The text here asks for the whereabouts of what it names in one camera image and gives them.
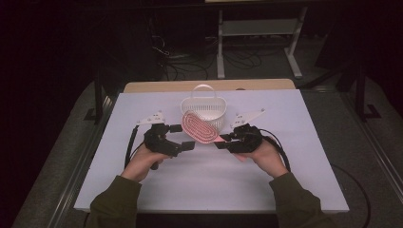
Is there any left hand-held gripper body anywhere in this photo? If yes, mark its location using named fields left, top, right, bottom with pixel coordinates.
left=136, top=110, right=183, bottom=159

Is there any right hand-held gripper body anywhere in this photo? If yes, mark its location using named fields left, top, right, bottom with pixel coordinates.
left=225, top=107, right=267, bottom=155

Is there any person's left hand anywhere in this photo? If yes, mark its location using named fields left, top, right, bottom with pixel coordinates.
left=121, top=143, right=171, bottom=183

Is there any person's right hand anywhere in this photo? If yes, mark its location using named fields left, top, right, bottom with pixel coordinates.
left=233, top=138, right=290, bottom=180

